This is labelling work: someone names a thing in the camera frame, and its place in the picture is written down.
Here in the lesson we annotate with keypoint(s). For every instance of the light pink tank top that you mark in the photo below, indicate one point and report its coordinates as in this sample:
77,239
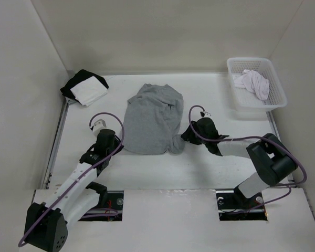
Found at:
253,82

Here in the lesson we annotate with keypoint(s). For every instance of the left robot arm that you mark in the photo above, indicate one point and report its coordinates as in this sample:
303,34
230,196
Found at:
47,223

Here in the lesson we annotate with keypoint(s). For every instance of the folded black tank top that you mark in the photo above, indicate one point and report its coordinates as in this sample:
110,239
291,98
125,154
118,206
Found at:
81,76

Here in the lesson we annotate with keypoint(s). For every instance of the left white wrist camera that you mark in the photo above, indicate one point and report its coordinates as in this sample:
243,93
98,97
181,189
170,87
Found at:
98,126

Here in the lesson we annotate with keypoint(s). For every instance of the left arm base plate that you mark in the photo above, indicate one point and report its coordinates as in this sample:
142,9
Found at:
113,200

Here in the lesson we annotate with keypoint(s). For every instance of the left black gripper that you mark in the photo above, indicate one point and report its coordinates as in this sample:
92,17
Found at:
118,143

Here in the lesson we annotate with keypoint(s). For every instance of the white plastic basket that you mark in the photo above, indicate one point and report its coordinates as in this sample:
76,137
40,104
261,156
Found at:
246,101

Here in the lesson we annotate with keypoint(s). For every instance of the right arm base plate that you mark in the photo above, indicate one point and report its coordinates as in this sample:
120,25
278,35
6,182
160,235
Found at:
227,201

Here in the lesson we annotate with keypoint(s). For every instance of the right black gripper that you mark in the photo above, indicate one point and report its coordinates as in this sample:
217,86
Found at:
188,135

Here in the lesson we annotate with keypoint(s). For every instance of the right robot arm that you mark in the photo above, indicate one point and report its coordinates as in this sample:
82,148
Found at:
267,154

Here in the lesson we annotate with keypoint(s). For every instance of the grey tank top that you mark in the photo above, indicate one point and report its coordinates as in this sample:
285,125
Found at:
152,121

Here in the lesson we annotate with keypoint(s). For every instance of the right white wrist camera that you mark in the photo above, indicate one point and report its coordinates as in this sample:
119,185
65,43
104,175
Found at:
205,114

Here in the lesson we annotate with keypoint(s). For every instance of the folded white tank top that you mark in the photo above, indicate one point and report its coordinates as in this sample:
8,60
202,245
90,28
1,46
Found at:
89,91

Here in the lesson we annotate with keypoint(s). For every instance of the left metal table rail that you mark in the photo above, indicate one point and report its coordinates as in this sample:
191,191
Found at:
55,145

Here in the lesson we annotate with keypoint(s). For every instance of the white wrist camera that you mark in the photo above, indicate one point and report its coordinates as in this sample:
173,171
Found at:
205,114
98,126

